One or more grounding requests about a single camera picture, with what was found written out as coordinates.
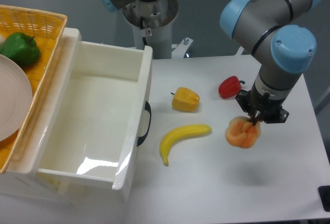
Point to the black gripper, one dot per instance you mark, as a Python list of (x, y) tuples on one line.
[(260, 108)]

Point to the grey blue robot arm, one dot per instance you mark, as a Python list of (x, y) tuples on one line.
[(263, 28)]

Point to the white drawer cabinet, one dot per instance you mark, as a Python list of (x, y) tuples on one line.
[(51, 182)]

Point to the open upper white drawer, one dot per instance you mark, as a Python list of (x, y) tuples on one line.
[(90, 110)]

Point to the red bell pepper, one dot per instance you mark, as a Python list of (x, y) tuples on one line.
[(230, 87)]

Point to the yellow bell pepper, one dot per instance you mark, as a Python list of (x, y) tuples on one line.
[(184, 99)]

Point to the yellow banana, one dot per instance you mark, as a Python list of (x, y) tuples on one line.
[(180, 133)]

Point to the black object at table edge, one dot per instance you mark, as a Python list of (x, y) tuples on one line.
[(324, 193)]

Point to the yellow woven basket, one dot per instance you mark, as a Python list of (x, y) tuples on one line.
[(47, 28)]

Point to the beige plate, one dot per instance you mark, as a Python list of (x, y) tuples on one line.
[(16, 97)]

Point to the green bell pepper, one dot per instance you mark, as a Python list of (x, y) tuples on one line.
[(21, 49)]

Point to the black drawer handle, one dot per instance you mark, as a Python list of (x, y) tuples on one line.
[(146, 124)]

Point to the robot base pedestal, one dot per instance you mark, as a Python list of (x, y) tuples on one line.
[(151, 23)]

